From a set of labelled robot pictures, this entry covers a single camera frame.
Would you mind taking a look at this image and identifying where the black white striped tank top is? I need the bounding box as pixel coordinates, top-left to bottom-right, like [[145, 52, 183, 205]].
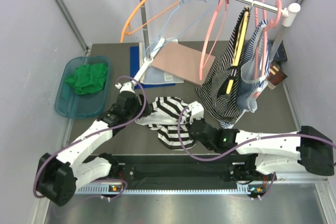
[[135, 97, 196, 150]]

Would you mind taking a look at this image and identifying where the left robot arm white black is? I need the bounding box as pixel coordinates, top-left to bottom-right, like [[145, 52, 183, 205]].
[[33, 91, 152, 207]]

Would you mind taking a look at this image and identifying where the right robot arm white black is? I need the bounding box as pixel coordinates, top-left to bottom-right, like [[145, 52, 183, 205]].
[[188, 120, 335, 180]]

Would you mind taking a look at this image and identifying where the orange plastic hanger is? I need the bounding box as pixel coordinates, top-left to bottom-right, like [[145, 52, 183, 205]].
[[120, 0, 181, 43]]

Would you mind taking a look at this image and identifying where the yellow black hanger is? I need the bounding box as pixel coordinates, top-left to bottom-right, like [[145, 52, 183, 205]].
[[225, 6, 250, 94]]

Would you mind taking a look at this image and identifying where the pink hanger far right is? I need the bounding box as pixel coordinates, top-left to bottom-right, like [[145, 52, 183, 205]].
[[267, 0, 282, 29]]

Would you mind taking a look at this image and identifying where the pink hanger empty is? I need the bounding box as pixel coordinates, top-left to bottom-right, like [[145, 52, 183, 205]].
[[198, 0, 230, 81]]

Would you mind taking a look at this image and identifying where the pink hanger with garment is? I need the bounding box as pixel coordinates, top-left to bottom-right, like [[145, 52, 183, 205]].
[[251, 0, 269, 98]]

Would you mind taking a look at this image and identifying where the green cloth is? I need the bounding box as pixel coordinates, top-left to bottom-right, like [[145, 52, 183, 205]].
[[65, 63, 108, 95]]

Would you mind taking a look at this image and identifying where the blue mat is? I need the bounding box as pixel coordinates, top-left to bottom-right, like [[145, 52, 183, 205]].
[[130, 46, 175, 89]]

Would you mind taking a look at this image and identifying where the thin striped black white garment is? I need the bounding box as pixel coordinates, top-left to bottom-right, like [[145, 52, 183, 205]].
[[195, 6, 250, 129]]

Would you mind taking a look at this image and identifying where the teal plastic bin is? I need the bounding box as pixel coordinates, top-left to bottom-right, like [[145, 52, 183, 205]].
[[55, 56, 111, 119]]

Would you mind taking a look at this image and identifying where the pink brown board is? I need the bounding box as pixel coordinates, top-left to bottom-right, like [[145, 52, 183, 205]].
[[152, 42, 216, 86]]

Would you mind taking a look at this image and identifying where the brown wooden box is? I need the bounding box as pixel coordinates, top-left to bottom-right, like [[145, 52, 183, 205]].
[[266, 62, 288, 90]]

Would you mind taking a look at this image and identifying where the blue white striped garment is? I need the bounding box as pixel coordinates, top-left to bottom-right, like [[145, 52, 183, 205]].
[[236, 19, 270, 113]]

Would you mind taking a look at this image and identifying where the dark blue book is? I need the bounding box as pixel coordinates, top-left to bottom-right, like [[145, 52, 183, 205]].
[[268, 40, 288, 62]]

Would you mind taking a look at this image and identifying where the clothes rack metal white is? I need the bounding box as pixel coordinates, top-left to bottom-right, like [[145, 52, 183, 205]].
[[121, 0, 301, 83]]

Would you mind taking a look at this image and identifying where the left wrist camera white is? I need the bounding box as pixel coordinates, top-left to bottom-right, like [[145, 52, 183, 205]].
[[115, 81, 135, 94]]

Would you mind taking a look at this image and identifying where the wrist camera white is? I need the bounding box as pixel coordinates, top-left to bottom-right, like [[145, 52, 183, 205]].
[[188, 101, 204, 124], [115, 81, 135, 94]]

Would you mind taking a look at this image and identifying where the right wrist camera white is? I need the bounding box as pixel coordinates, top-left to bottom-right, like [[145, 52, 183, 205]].
[[188, 101, 204, 124]]

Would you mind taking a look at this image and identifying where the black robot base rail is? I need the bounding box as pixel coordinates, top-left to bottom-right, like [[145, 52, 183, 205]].
[[86, 153, 278, 183]]

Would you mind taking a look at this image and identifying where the light blue wire hanger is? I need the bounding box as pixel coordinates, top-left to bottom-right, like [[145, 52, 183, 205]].
[[145, 0, 216, 56]]

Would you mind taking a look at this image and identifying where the grey slotted cable duct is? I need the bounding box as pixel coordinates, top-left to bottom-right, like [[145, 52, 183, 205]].
[[76, 183, 253, 195]]

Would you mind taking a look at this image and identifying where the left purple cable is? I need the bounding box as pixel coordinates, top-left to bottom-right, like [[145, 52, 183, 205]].
[[33, 76, 146, 200]]

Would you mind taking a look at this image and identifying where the purple cable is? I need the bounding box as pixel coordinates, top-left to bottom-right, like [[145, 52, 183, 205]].
[[177, 106, 336, 201], [33, 76, 146, 200]]

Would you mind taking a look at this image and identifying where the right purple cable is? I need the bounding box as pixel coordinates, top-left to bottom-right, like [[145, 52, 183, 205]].
[[177, 106, 336, 201]]

